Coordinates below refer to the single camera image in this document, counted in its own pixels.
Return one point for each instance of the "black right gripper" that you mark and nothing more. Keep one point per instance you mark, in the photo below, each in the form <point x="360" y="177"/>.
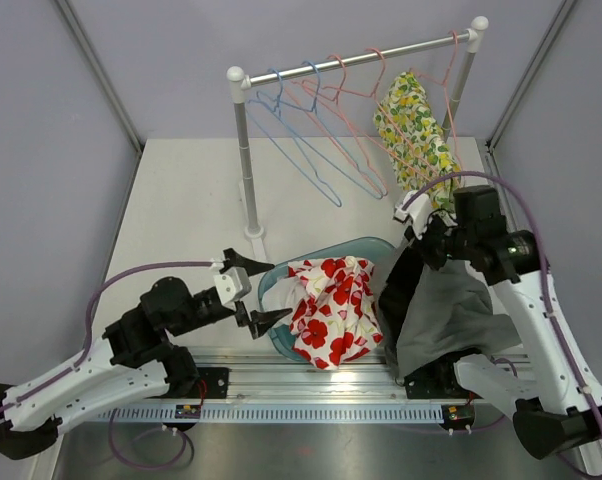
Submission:
<point x="432" y="240"/>

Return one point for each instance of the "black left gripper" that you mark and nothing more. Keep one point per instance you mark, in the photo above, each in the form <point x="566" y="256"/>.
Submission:
<point x="242" y="306"/>

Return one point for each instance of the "teal plastic basin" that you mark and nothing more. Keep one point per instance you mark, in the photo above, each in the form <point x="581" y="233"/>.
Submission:
<point x="370" y="248"/>

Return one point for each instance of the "grey skirt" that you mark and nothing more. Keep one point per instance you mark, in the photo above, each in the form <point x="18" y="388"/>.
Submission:
<point x="425" y="314"/>

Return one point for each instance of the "lemon print skirt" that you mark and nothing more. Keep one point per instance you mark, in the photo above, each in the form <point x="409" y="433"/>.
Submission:
<point x="416" y="135"/>

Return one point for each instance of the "red poppy print skirt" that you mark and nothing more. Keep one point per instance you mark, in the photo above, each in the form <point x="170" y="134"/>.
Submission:
<point x="335" y="320"/>

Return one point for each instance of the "pink hanger with lemon skirt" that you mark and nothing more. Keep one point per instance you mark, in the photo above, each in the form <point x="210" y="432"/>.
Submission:
<point x="448" y="80"/>

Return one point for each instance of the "pink hanger with poppy skirt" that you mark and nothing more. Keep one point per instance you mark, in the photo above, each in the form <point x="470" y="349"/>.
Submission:
<point x="329" y="97"/>

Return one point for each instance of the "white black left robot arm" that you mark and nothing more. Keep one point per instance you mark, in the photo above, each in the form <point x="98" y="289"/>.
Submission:
<point x="135" y="357"/>

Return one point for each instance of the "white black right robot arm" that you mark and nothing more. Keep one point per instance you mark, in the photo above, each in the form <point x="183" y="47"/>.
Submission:
<point x="561" y="408"/>

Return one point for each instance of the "silver clothes rack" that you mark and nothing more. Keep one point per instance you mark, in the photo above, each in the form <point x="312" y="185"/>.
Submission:
<point x="240" y="82"/>

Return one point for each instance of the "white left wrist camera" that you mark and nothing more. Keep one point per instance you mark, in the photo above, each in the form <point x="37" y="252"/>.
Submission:
<point x="231" y="281"/>

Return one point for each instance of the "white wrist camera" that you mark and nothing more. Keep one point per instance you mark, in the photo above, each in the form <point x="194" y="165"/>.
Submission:
<point x="231" y="281"/>
<point x="414" y="210"/>

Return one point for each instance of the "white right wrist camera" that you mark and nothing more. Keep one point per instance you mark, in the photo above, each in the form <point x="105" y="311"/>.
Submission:
<point x="414" y="210"/>

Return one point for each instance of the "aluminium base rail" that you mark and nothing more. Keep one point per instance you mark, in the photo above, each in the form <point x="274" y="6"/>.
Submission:
<point x="255" y="378"/>

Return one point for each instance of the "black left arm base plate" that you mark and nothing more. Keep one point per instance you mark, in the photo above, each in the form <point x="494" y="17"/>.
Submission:
<point x="213" y="380"/>

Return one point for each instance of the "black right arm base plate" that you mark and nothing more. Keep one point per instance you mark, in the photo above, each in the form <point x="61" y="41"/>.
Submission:
<point x="422" y="385"/>

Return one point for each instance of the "white slotted cable duct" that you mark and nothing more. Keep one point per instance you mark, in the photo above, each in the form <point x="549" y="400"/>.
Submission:
<point x="280" y="414"/>

